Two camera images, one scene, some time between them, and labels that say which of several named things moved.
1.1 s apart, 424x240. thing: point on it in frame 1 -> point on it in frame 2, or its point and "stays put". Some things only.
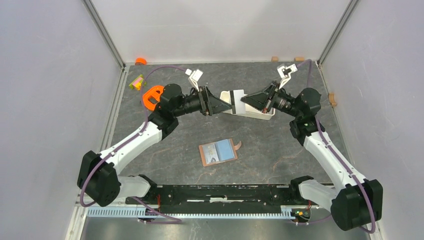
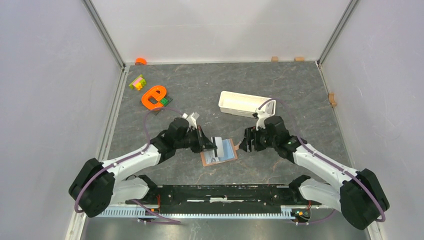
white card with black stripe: x=238 y=107 -> x=217 y=141
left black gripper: x=210 y=104 -> x=203 y=143
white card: x=210 y=153 stays put
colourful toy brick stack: x=136 y=83 stays put
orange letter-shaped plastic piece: x=156 y=91 stays put
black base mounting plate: x=220 y=197 stays put
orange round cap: x=140 y=61 stays put
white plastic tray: x=251 y=110 stays put
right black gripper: x=261 y=99 -> x=251 y=133
